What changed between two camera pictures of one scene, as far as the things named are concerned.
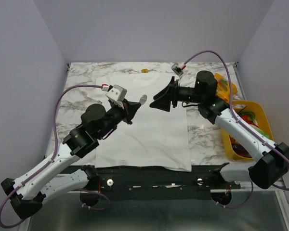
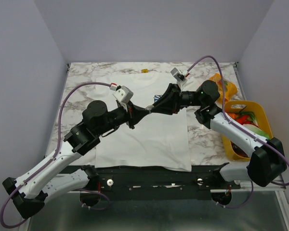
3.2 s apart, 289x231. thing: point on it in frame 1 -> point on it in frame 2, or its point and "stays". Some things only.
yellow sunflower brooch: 143,99 -> 149,107
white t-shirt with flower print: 155,138 stays
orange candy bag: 223,87 stays
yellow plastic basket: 256,109 stays
